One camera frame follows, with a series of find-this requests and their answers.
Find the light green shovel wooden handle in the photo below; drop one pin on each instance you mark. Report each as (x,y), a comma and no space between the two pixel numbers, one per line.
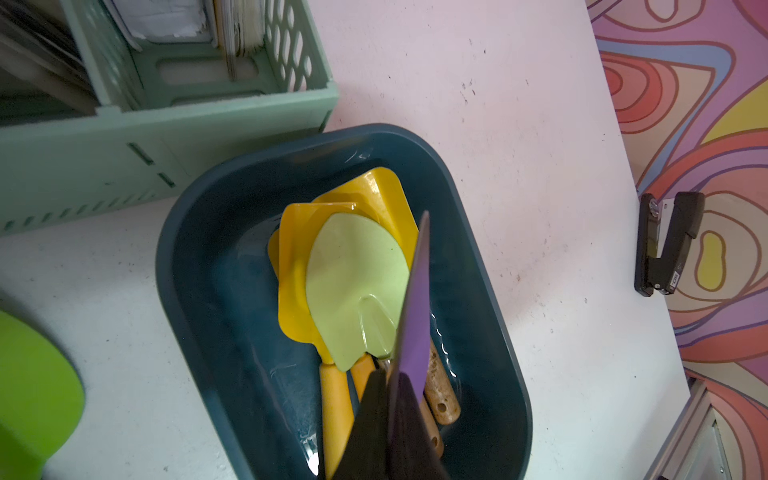
(356,281)

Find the mint green file organizer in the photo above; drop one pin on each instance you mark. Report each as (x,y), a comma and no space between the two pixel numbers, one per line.
(105,104)

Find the yellow shovel wooden handle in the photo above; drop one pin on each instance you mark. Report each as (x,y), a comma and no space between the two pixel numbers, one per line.
(378,195)

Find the dark teal storage box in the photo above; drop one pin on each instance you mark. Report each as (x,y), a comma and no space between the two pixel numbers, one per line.
(262,389)

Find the yellow square shovel yellow handle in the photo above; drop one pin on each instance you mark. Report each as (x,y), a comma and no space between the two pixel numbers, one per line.
(289,250)

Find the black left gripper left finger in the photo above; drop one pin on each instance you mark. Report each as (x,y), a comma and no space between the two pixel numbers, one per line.
(365,456)

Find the black stapler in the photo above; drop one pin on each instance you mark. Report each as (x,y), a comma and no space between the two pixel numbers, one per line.
(660,260)

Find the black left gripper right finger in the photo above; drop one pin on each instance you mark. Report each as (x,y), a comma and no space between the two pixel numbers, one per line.
(411,453)

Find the purple shovel pink handle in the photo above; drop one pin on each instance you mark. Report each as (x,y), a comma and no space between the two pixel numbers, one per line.
(412,352)

